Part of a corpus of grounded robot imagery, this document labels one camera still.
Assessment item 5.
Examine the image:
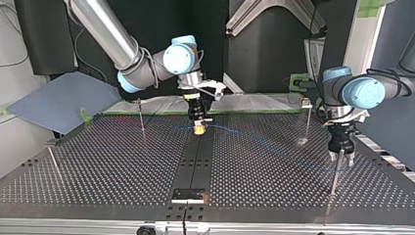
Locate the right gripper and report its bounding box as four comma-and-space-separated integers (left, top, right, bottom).
187, 92, 215, 136

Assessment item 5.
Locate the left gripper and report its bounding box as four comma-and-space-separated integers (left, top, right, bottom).
326, 121, 357, 167

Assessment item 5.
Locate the connector holder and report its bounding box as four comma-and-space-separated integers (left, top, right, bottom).
170, 187, 208, 206

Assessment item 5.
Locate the black panel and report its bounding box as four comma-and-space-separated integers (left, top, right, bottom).
14, 0, 360, 100

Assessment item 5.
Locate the grey board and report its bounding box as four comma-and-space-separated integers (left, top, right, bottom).
6, 70, 122, 136

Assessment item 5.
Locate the metal post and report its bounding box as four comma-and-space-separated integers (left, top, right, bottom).
324, 149, 345, 217
298, 97, 314, 147
45, 138, 66, 186
135, 97, 147, 139

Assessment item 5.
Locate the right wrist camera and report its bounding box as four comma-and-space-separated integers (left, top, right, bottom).
177, 78, 227, 102

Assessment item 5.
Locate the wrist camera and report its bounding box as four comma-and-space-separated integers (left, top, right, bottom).
177, 78, 227, 102
321, 109, 372, 127

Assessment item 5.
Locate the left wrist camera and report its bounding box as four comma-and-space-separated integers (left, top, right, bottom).
321, 109, 372, 127

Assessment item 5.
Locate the black cable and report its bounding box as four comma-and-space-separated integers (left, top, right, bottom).
364, 68, 414, 98
139, 46, 161, 90

